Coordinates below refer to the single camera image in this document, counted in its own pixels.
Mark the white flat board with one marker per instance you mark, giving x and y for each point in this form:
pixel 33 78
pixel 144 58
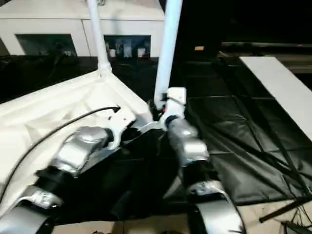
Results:
pixel 280 90

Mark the white plastic table top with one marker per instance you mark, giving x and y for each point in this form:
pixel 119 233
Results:
pixel 48 109

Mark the black metal rail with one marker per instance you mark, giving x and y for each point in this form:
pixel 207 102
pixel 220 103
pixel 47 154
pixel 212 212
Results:
pixel 265 44

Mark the white plastic table leg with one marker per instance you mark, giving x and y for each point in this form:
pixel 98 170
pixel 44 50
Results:
pixel 168 48
pixel 98 36

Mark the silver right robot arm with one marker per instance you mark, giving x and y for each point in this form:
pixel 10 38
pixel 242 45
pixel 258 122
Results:
pixel 190 146

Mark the black metal stand frame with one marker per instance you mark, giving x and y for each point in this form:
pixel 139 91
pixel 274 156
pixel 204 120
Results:
pixel 285 209

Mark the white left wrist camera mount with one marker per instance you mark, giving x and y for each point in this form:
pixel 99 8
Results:
pixel 122 122

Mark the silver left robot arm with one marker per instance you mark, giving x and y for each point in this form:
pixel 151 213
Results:
pixel 73 151

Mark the small white cup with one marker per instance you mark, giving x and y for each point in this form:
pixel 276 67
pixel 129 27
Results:
pixel 140 52
pixel 127 50

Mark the white cabinet with glass doors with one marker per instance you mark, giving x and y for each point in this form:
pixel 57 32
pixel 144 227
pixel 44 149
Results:
pixel 61 22

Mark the black power adapter white label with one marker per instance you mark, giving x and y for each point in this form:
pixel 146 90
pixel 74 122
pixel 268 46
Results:
pixel 297 228

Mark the small tan label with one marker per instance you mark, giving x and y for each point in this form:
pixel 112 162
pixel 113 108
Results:
pixel 198 48

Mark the black work mat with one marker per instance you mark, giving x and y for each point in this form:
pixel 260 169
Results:
pixel 243 146

